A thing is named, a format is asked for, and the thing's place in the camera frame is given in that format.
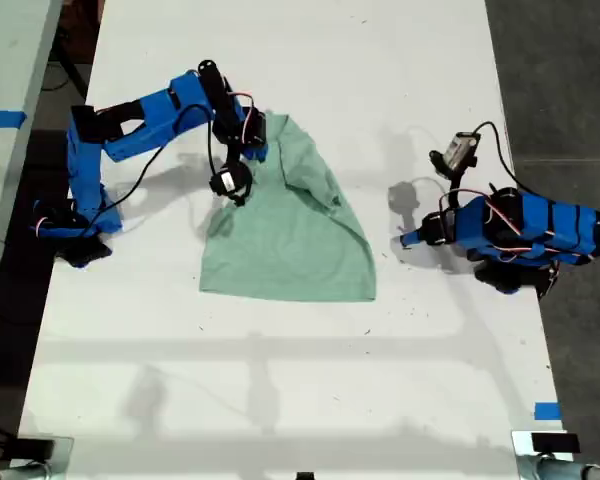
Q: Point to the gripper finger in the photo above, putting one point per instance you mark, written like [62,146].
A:
[414,239]
[256,154]

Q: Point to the pale green T-shirt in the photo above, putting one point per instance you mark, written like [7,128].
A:
[280,250]

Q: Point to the blue and black arm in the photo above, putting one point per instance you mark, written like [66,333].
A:
[555,225]
[145,120]

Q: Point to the small blue tape square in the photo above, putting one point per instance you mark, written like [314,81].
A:
[547,411]

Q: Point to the small black box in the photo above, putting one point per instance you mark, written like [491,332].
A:
[35,448]
[555,443]

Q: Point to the long blue tape strip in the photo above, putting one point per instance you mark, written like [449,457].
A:
[2,120]

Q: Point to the grey metal pipe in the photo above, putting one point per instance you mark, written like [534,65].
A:
[565,470]
[25,472]

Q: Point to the camera black stalk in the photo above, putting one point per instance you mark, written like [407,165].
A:
[236,152]
[455,182]

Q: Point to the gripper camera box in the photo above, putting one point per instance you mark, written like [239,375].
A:
[228,181]
[460,150]

